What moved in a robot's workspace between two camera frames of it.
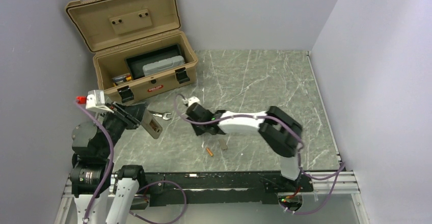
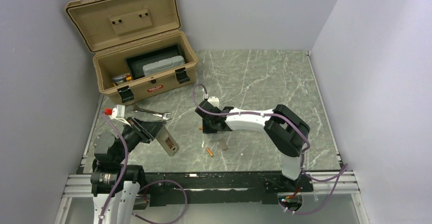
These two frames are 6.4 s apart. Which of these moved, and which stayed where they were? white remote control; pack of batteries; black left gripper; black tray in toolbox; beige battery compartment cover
Moved: white remote control; black left gripper
Stayed: pack of batteries; black tray in toolbox; beige battery compartment cover
